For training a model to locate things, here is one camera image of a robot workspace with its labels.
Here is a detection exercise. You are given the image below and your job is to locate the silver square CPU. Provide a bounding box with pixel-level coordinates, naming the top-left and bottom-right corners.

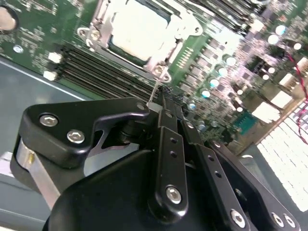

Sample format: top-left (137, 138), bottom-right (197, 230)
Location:
top-left (109, 7), bottom-right (175, 61)

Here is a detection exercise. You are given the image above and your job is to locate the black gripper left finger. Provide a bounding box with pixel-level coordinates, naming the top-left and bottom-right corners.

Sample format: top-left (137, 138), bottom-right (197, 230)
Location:
top-left (9, 88), bottom-right (190, 218)

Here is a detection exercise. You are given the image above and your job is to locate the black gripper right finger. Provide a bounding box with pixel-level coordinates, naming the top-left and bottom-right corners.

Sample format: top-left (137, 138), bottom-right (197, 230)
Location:
top-left (171, 89), bottom-right (302, 231)

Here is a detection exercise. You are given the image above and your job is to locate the metal socket cover frame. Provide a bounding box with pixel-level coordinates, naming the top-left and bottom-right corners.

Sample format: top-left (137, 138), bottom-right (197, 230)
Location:
top-left (90, 0), bottom-right (203, 73)

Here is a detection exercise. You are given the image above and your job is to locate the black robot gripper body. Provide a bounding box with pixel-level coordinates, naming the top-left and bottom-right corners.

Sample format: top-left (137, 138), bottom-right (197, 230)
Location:
top-left (42, 149), bottom-right (223, 231)

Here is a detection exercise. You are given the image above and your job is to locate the thin wire locking lever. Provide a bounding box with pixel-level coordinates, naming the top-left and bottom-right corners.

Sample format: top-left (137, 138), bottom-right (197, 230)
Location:
top-left (146, 81), bottom-right (161, 113)

